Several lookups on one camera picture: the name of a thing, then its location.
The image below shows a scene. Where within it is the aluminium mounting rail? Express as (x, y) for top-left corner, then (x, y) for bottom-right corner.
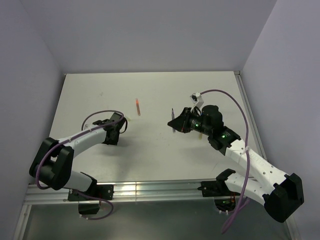
(23, 180), (209, 205)

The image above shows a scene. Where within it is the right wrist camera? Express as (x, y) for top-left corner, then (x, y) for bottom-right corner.
(190, 92), (204, 112)

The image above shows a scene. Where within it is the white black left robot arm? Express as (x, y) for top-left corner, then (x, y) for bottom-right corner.
(29, 110), (128, 200)

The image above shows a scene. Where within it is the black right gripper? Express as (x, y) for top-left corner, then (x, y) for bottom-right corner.
(167, 107), (212, 136)

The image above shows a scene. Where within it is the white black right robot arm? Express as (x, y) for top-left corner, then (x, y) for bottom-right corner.
(168, 105), (304, 223)

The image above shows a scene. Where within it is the orange pen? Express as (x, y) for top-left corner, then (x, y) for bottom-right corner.
(135, 98), (141, 117)

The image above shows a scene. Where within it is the aluminium side rail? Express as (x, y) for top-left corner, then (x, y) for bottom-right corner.
(234, 71), (302, 240)

